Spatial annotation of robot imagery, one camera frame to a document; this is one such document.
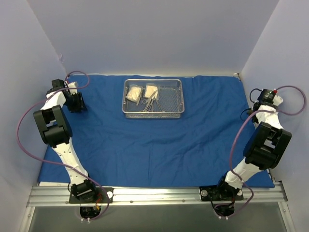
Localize blue surgical drape cloth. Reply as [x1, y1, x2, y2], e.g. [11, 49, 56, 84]
[37, 73, 276, 189]

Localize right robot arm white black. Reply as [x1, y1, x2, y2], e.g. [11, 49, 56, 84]
[214, 89, 292, 200]

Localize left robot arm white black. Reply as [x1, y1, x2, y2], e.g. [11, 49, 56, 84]
[33, 79, 98, 203]

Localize left white gauze pack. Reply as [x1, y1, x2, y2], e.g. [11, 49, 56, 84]
[126, 85, 143, 103]

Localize white gauze pack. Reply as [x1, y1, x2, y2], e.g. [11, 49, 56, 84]
[144, 84, 159, 100]
[126, 85, 143, 103]

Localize metal mesh instrument tray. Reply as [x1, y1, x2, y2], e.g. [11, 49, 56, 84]
[122, 78, 185, 119]

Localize steel forceps left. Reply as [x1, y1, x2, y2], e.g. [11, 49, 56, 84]
[141, 91, 156, 112]

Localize right white gauze pack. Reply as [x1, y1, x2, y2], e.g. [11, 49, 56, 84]
[144, 84, 159, 100]

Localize steel scissors right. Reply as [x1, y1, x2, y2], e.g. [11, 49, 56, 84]
[155, 98, 165, 113]

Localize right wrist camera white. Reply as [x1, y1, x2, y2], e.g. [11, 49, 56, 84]
[273, 89, 283, 107]

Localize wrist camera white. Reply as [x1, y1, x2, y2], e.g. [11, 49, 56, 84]
[65, 81, 78, 95]
[273, 89, 283, 107]

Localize black thin cable right wrist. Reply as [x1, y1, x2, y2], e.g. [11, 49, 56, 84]
[240, 88, 263, 121]

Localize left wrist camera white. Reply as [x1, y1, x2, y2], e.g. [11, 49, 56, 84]
[65, 81, 78, 95]

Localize steel scalpel handle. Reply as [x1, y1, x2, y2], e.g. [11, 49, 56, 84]
[136, 91, 143, 106]

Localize aluminium back rail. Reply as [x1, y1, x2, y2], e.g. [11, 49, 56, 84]
[88, 72, 241, 79]

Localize aluminium rail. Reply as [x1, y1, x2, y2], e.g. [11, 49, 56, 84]
[27, 183, 287, 207]
[88, 72, 241, 79]

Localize aluminium front rail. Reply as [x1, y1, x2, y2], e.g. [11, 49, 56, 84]
[27, 183, 287, 207]

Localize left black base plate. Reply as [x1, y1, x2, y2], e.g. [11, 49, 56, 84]
[69, 187, 114, 204]

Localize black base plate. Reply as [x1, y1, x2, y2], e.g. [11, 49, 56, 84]
[199, 185, 244, 202]
[69, 187, 114, 204]

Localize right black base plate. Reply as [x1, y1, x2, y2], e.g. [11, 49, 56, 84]
[199, 185, 244, 202]

